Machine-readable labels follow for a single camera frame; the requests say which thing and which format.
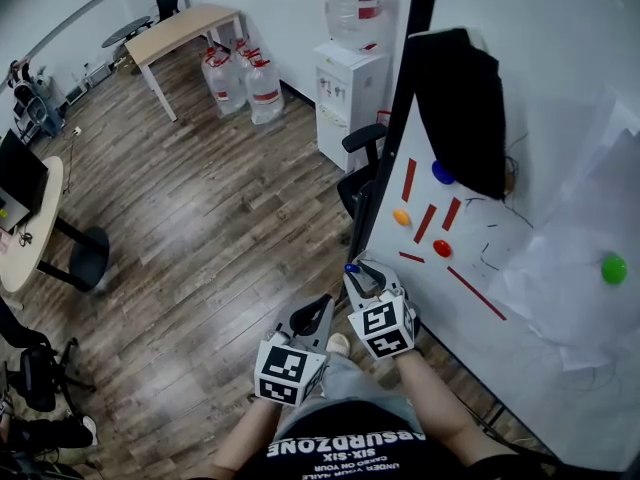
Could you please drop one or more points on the blue marker pen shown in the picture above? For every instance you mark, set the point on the blue marker pen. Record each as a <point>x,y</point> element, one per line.
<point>351,268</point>

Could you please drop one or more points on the green round magnet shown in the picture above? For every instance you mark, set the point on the green round magnet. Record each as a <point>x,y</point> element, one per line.
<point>613,269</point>

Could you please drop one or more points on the wooden table white legs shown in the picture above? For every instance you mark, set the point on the wooden table white legs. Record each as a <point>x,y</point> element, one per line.
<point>180,25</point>

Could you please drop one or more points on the long red magnetic strip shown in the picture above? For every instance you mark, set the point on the long red magnetic strip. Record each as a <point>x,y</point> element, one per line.
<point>476,293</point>

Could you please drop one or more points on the orange round magnet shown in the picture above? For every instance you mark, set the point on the orange round magnet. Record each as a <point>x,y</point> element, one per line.
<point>401,217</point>

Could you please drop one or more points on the person's black printed t-shirt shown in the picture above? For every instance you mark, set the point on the person's black printed t-shirt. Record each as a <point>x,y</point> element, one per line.
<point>350,448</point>

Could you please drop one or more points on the person's left forearm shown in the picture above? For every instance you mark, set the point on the person's left forearm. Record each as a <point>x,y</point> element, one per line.
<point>245,438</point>

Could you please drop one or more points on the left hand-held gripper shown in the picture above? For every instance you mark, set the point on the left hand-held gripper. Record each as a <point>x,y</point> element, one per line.
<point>282,368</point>

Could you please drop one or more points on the person's beige shoe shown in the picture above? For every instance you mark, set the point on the person's beige shoe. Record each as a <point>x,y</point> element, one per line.
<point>338,343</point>

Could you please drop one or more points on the black computer monitor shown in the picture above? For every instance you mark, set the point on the black computer monitor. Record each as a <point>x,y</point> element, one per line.
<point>20,178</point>

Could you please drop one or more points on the humanoid figure on stand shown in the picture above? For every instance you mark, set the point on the humanoid figure on stand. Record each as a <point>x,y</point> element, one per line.
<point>22,88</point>

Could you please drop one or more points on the small white floor appliance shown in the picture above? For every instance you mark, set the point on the small white floor appliance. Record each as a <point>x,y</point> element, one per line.
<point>98,74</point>
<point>76,94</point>

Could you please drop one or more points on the person's grey trousers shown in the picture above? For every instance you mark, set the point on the person's grey trousers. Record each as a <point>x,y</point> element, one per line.
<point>345,383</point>

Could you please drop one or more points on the red round magnet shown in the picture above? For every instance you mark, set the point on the red round magnet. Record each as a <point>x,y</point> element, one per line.
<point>442,248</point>

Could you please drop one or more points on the large whiteboard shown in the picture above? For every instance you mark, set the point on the large whiteboard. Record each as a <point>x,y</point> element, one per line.
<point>550,43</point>

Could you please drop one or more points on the black swivel office chair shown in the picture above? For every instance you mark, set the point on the black swivel office chair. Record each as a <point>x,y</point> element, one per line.
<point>37,378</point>

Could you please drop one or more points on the black armrest office chair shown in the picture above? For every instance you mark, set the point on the black armrest office chair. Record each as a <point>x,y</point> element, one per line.
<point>364,140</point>

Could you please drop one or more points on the round beige table black base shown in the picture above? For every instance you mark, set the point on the round beige table black base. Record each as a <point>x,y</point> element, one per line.
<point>40,228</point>

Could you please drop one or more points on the large dispenser water bottle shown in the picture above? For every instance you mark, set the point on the large dispenser water bottle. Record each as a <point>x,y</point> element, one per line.
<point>357,3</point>

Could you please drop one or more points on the short red magnetic strip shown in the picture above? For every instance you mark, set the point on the short red magnetic strip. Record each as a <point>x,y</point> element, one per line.
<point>411,257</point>

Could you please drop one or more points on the blue round magnet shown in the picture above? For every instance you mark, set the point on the blue round magnet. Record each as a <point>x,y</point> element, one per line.
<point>442,173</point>

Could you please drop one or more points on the white paper sheets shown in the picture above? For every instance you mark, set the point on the white paper sheets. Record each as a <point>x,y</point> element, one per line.
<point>550,278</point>

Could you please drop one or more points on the white water dispenser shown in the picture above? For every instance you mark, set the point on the white water dispenser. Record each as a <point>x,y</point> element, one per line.
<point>350,98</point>

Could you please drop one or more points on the person's right forearm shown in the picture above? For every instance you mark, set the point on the person's right forearm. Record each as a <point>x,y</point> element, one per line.
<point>440,418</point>

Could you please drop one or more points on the black felt whiteboard eraser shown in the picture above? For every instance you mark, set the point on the black felt whiteboard eraser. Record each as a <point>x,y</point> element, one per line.
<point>460,108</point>

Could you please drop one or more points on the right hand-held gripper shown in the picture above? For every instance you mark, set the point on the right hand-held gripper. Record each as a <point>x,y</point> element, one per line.
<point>382,325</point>

